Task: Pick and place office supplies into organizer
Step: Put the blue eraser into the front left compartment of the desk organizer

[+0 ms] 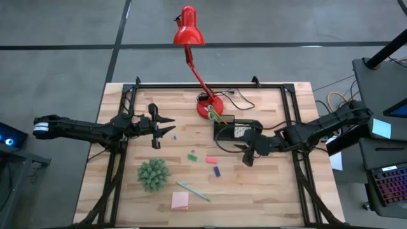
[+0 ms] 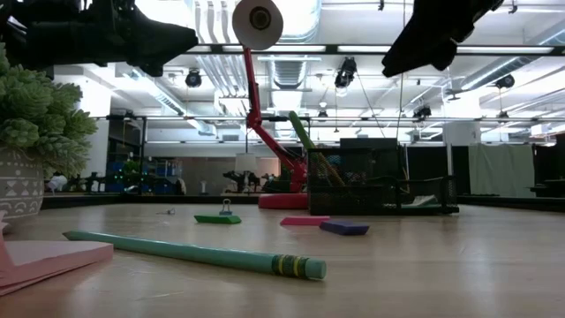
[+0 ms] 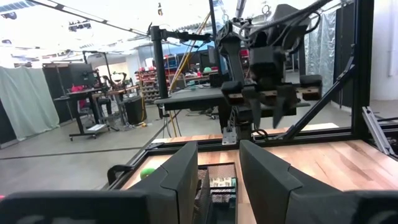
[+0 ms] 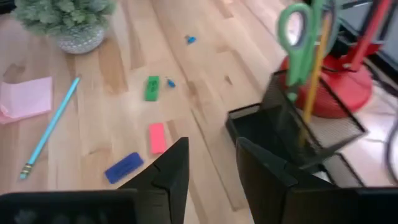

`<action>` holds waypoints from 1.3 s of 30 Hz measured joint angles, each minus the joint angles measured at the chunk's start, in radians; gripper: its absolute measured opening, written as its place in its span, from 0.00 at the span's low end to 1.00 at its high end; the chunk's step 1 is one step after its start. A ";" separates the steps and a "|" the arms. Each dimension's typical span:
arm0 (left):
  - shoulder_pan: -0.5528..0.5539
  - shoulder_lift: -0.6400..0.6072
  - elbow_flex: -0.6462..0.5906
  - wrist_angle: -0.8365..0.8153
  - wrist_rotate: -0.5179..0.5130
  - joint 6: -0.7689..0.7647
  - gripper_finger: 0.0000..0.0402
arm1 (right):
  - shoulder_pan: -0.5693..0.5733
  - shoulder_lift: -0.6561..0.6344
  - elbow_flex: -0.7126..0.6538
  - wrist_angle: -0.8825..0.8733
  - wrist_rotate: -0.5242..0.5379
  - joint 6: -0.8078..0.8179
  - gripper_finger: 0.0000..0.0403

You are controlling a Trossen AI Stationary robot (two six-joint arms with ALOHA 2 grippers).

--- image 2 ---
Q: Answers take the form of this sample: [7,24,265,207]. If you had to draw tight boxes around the potted green succulent plant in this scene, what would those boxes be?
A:
[0,42,99,231]

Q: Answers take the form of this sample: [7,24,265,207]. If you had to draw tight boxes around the green curtain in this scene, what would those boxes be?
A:
[468,143,536,198]

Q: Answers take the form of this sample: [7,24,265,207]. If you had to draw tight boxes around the black metal table frame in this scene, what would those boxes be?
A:
[41,193,565,212]

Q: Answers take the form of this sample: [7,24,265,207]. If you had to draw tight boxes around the green eraser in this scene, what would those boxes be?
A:
[192,214,243,225]

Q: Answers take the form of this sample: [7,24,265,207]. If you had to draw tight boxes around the pink sticky note pad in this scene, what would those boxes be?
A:
[0,210,115,298]

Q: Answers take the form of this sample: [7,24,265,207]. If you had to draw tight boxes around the black shelving rack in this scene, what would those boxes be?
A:
[105,115,147,194]

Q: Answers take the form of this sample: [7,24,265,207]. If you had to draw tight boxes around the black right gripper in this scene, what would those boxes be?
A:
[381,0,504,78]

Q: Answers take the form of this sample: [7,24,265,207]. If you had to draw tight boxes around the pink eraser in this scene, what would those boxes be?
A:
[279,216,332,227]

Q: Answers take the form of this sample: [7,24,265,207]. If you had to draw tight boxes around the teal pencil with eraser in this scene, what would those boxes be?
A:
[63,230,328,282]

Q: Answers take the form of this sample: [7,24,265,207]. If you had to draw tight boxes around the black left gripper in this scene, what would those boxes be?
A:
[24,0,200,79]

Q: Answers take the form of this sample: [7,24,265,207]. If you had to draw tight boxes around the black partition panel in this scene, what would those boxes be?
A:
[339,137,471,195]

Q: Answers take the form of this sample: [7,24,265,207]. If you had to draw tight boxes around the red desk lamp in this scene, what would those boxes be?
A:
[232,0,310,211]

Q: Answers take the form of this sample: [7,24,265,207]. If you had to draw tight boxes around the black mesh desk organizer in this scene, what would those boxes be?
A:
[307,147,460,216]

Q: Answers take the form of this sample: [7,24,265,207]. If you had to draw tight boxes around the blue storage bins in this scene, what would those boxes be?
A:
[105,159,183,194]

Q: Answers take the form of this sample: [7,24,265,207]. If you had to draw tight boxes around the purple eraser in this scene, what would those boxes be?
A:
[319,219,371,237]

